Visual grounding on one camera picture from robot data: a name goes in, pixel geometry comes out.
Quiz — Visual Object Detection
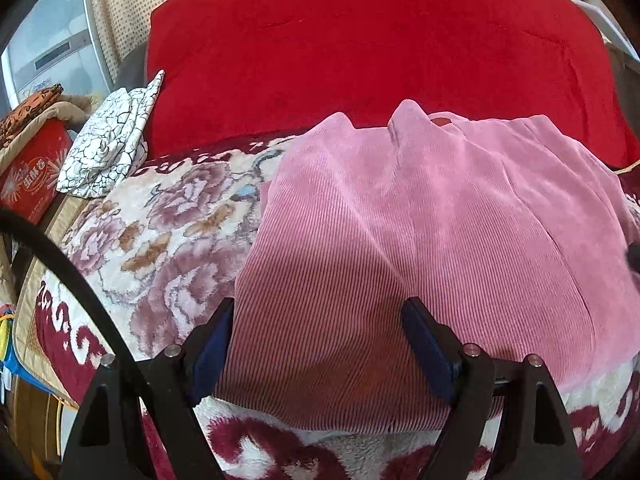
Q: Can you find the floral plush blanket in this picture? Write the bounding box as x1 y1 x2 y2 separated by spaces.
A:
35 135 640 480

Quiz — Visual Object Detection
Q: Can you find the blue yellow toy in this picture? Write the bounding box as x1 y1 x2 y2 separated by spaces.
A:
0 305 31 396

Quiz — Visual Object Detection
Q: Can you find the beige quilted coat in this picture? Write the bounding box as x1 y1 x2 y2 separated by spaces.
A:
0 94 98 171

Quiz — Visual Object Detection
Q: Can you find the orange black patterned cloth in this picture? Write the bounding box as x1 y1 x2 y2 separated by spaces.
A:
0 85 65 142

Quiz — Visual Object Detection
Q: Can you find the black cable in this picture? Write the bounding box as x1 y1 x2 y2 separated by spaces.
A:
0 208 151 480

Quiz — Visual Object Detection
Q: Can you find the white plastic rail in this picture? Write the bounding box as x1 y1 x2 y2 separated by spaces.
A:
575 0 626 47

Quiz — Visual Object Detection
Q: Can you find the red cardboard box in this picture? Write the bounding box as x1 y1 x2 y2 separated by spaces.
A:
0 120 73 226

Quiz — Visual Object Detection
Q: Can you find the red blanket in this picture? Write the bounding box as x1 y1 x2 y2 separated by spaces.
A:
145 0 640 168

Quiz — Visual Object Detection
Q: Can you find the white black patterned cloth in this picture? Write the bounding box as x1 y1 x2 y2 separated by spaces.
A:
56 70 166 198

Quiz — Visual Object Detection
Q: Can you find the dotted beige curtain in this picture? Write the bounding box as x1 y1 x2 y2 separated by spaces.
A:
85 0 251 78

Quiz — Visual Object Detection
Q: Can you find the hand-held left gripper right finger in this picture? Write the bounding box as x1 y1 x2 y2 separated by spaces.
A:
402 296 583 480

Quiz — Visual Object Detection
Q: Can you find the dark sofa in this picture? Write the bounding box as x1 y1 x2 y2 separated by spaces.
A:
112 42 151 92

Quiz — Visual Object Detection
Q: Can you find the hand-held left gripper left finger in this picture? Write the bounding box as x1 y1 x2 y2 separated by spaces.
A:
60 297 236 480

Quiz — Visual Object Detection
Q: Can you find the wooden bed frame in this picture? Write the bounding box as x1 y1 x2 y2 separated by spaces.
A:
605 42 640 111

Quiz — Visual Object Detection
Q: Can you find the pink corduroy jacket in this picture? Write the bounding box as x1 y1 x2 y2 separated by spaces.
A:
215 100 640 433

